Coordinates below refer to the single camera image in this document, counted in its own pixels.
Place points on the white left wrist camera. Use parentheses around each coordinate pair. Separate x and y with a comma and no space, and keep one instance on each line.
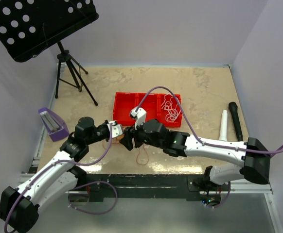
(115,129)

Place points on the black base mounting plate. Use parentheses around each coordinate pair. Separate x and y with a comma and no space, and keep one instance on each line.
(112,192)

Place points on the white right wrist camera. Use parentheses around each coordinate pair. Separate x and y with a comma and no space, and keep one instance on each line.
(139,115)

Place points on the red left plastic bin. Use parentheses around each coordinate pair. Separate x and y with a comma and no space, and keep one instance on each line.
(123,104)

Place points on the black microphone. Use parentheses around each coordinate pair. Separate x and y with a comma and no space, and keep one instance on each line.
(233,108)

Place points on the red middle plastic bin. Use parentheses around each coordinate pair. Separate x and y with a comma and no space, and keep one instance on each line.
(150,104)

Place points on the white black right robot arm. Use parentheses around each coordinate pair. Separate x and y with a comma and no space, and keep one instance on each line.
(248,160)

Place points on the white microphone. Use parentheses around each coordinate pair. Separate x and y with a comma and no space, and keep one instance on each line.
(223,126)

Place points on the red plastic bin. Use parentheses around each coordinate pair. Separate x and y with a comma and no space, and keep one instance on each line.
(169,111)
(150,104)
(123,104)

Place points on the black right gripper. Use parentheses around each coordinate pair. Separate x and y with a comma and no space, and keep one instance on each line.
(134,133)

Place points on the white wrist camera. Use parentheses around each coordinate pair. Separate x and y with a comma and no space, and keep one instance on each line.
(115,129)
(139,115)

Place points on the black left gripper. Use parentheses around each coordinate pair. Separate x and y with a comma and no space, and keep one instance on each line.
(105,124)

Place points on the purple metronome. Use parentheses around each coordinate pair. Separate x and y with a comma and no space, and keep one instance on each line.
(55,125)

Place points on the red right plastic bin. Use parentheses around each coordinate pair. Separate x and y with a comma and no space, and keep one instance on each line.
(169,111)

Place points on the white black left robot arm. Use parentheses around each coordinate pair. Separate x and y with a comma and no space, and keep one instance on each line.
(20,206)

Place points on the aluminium front rail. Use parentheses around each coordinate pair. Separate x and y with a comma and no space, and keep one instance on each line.
(138,186)

